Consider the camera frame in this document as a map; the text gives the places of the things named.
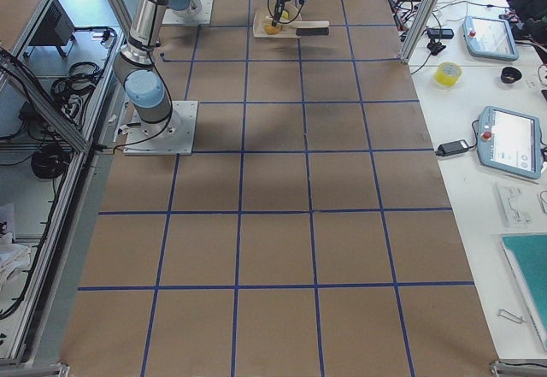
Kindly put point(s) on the teach pendant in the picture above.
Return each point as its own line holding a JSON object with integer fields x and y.
{"x": 489, "y": 38}
{"x": 510, "y": 141}

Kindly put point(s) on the black power adapter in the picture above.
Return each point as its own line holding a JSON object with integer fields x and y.
{"x": 452, "y": 148}

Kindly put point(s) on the beige plastic dustpan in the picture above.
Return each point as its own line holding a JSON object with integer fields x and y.
{"x": 258, "y": 30}

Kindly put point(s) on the near teach pendant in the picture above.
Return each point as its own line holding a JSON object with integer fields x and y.
{"x": 510, "y": 141}

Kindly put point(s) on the small black bowl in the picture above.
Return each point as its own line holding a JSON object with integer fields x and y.
{"x": 510, "y": 75}

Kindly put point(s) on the aluminium frame post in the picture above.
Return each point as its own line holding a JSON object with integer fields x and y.
{"x": 414, "y": 33}

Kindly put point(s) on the far teach pendant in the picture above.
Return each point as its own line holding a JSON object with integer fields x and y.
{"x": 489, "y": 38}

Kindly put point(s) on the yellow potato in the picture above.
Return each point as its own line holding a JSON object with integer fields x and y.
{"x": 273, "y": 30}

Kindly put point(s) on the clear plastic package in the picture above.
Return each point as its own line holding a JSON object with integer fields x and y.
{"x": 512, "y": 208}

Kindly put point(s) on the yellow tape roll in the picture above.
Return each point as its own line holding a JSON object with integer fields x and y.
{"x": 447, "y": 74}

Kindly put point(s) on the teal cutting mat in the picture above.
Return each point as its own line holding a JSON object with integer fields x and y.
{"x": 526, "y": 256}

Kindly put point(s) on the black remote device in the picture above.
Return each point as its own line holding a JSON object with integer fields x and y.
{"x": 440, "y": 33}

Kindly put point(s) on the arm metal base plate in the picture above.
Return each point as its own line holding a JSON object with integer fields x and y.
{"x": 203, "y": 18}
{"x": 167, "y": 138}

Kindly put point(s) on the beige hand brush black bristles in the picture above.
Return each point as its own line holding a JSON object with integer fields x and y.
{"x": 298, "y": 29}

